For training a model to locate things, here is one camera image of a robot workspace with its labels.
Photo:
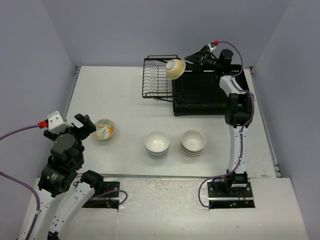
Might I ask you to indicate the white bowl back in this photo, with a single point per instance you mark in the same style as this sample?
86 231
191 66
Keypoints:
157 140

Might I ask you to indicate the beige floral bowl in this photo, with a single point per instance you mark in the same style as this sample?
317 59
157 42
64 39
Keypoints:
194 151
193 140
190 154

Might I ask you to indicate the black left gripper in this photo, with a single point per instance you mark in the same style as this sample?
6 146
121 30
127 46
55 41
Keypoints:
88 127

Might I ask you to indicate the yellow patterned bowl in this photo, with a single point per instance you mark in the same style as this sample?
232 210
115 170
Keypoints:
175 68

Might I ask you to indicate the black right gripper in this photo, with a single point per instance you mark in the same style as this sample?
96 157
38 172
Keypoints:
198 64

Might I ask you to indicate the white green floral bowl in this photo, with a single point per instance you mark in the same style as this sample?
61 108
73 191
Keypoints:
105 129

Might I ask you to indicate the white bowl front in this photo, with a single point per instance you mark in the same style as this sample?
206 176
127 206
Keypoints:
157 155

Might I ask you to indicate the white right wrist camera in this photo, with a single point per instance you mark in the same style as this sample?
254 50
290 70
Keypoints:
211 47

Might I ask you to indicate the black dish drying tray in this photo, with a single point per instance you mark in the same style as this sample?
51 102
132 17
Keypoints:
199 94

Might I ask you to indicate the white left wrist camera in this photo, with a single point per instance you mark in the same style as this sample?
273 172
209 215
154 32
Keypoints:
56 123

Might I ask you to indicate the black wire dish rack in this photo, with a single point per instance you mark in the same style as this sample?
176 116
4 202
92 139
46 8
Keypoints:
155 83

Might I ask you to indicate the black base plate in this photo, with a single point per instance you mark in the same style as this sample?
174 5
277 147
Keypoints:
219 197
108 201

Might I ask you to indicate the beige floral bowl front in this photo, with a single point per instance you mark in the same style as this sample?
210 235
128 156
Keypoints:
190 154

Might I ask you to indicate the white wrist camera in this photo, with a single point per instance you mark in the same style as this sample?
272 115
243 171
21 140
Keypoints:
56 123
211 47

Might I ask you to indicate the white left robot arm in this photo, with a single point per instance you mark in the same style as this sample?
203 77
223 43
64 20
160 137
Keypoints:
65 159

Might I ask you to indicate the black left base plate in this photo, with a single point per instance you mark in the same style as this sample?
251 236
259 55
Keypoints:
108 201

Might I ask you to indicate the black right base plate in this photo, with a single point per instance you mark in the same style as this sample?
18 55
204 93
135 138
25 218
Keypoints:
219 197

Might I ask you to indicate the beige floral bowl back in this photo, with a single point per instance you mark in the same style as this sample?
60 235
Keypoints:
193 140

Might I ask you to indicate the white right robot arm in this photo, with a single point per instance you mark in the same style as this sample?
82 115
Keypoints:
240 109

